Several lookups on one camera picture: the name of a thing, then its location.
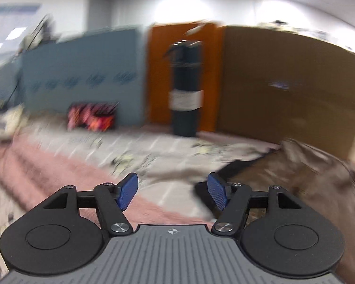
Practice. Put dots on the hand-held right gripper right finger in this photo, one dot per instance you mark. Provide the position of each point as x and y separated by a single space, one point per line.
217 191

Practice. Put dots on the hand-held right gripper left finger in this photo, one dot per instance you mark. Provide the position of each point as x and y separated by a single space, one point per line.
127 191

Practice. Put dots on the brown grey garment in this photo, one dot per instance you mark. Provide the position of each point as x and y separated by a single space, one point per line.
307 180

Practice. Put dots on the red and black patterned bag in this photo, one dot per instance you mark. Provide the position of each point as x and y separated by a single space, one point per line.
91 117

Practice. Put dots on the pink and white patterned blanket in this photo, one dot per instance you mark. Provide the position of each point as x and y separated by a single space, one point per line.
47 165

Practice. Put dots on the black cylinder with white label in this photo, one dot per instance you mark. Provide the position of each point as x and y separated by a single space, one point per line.
185 91

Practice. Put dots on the orange wooden door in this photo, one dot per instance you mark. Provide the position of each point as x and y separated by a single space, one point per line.
159 77

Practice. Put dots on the brown cardboard panel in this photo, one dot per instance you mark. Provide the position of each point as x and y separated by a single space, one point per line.
287 88

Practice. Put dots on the blue partition panel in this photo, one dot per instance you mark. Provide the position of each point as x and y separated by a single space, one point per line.
82 74

